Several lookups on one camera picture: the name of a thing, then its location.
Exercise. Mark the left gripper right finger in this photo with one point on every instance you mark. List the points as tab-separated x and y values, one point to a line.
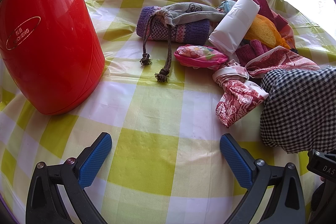
286	203

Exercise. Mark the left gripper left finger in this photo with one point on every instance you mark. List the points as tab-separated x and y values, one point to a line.
44	202

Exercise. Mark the purple knitted sock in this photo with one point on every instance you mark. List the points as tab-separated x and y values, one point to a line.
194	33

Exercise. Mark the black white checkered cloth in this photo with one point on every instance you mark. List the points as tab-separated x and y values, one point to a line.
299	113

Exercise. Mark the red white patterned cloth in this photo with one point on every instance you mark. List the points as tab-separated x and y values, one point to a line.
241	95

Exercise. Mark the yellow checkered plastic tablecloth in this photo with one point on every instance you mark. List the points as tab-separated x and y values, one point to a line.
165	165

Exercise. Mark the magenta fuzzy glove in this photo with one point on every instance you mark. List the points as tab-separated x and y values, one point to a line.
250	51

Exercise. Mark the pink floral pouch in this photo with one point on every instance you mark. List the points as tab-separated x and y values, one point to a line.
200	57

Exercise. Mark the orange mesh sponge bag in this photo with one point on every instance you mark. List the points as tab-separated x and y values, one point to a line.
263	30

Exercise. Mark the red thermos flask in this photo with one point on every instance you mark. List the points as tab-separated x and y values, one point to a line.
52	52

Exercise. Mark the dark red cloth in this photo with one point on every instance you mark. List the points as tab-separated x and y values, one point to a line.
275	18

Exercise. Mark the light blue cloth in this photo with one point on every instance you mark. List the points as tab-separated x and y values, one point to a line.
225	6

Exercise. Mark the grey drawstring pouch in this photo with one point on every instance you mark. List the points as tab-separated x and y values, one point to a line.
170	16

